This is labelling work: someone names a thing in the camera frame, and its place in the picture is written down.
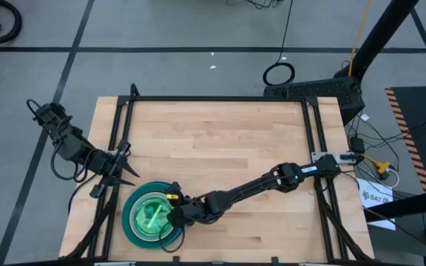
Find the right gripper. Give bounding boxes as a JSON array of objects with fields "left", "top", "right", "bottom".
[{"left": 166, "top": 181, "right": 220, "bottom": 228}]

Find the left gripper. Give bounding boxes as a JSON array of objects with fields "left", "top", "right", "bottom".
[{"left": 86, "top": 141, "right": 141, "bottom": 187}]

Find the green translucent plastic plate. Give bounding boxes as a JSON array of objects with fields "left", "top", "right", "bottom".
[{"left": 133, "top": 195, "right": 174, "bottom": 239}]

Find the large dark green plate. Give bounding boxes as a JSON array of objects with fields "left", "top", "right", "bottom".
[{"left": 121, "top": 180, "right": 186, "bottom": 250}]

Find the black power adapter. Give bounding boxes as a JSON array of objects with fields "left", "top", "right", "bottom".
[{"left": 349, "top": 137, "right": 366, "bottom": 154}]

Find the white printed paper sheet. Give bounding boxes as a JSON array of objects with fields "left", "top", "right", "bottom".
[{"left": 356, "top": 177, "right": 398, "bottom": 232}]

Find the black stand base bar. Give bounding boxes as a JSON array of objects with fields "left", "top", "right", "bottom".
[{"left": 363, "top": 187, "right": 426, "bottom": 223}]

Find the black hazard-striped floor mat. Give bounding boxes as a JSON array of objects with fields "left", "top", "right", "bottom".
[{"left": 385, "top": 85, "right": 426, "bottom": 193}]

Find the black stand pole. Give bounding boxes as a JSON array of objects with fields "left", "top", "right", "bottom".
[{"left": 333, "top": 0, "right": 420, "bottom": 84}]

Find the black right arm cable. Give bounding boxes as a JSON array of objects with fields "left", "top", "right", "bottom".
[{"left": 159, "top": 221, "right": 186, "bottom": 254}]

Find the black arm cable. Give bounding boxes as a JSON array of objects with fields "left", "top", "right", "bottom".
[
  {"left": 159, "top": 221, "right": 186, "bottom": 254},
  {"left": 49, "top": 146, "right": 88, "bottom": 183}
]

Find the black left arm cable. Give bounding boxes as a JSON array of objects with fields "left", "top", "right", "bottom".
[{"left": 49, "top": 146, "right": 88, "bottom": 183}]

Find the black table frame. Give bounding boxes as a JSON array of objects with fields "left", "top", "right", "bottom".
[{"left": 59, "top": 83, "right": 375, "bottom": 266}]

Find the black coiled floor cable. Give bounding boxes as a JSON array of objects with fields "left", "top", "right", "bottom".
[{"left": 263, "top": 0, "right": 296, "bottom": 87}]

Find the yellow cable connector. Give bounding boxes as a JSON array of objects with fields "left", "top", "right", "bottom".
[{"left": 362, "top": 154, "right": 391, "bottom": 175}]

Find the long yellow hanging cable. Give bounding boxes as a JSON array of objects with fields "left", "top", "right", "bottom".
[{"left": 348, "top": 0, "right": 373, "bottom": 78}]

